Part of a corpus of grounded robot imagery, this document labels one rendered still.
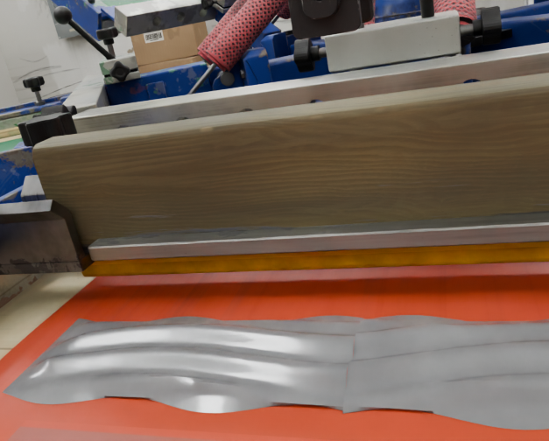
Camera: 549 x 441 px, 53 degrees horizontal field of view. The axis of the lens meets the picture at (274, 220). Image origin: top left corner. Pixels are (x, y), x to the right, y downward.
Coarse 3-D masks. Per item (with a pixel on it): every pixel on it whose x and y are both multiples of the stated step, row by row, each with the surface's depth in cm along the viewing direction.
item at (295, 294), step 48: (96, 288) 39; (144, 288) 37; (192, 288) 36; (240, 288) 35; (288, 288) 34; (336, 288) 33; (48, 336) 34; (0, 384) 30; (0, 432) 26; (240, 432) 23; (288, 432) 23; (336, 432) 22
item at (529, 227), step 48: (96, 240) 36; (144, 240) 34; (192, 240) 33; (240, 240) 32; (288, 240) 31; (336, 240) 30; (384, 240) 29; (432, 240) 29; (480, 240) 28; (528, 240) 27
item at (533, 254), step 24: (120, 264) 38; (144, 264) 37; (168, 264) 37; (192, 264) 36; (216, 264) 36; (240, 264) 35; (264, 264) 35; (288, 264) 34; (312, 264) 34; (336, 264) 33; (360, 264) 33; (384, 264) 33; (408, 264) 32; (432, 264) 32
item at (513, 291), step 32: (384, 288) 32; (416, 288) 31; (448, 288) 30; (480, 288) 30; (512, 288) 29; (544, 288) 29; (480, 320) 27; (512, 320) 27; (352, 416) 23; (384, 416) 22; (416, 416) 22
